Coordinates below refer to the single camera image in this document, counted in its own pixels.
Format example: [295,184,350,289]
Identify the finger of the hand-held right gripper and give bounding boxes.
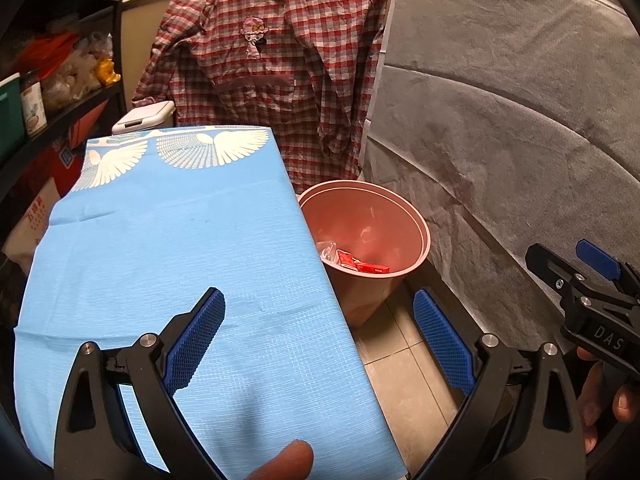
[525,243,587,294]
[575,239,640,306]

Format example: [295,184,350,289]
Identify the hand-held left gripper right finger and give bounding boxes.
[412,287,586,480]

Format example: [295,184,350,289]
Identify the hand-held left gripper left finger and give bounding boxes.
[52,286,226,480]

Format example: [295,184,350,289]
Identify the red plastic bag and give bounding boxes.
[336,248,370,270]

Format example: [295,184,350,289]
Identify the pink plastic bin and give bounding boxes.
[298,178,432,329]

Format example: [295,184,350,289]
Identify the clear plastic bag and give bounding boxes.
[314,239,342,267]

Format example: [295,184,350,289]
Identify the person's right hand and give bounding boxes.
[575,349,640,454]

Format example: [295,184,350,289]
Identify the person's left hand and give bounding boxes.
[227,438,315,480]

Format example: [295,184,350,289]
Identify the blue winged tablecloth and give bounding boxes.
[12,126,409,480]

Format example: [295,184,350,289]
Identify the grey fabric cover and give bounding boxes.
[359,0,640,346]

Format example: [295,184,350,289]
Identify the white rice sack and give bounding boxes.
[2,179,77,277]

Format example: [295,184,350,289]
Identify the red blue cardboard box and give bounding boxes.
[46,104,112,197]

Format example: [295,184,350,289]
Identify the white lidded bin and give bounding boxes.
[110,100,176,135]

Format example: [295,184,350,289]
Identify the red plaid shirt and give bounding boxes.
[132,0,394,182]

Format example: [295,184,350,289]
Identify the yellow figurine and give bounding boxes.
[94,57,122,86]

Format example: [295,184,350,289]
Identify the labelled glass jar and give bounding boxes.
[20,70,49,137]

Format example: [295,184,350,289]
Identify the clear bags of food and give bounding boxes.
[42,32,117,112]

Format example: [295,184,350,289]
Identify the green storage box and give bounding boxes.
[0,72,29,162]

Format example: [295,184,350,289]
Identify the black shelf rack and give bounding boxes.
[0,0,129,203]

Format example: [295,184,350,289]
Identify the red bag on shelf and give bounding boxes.
[24,32,82,77]

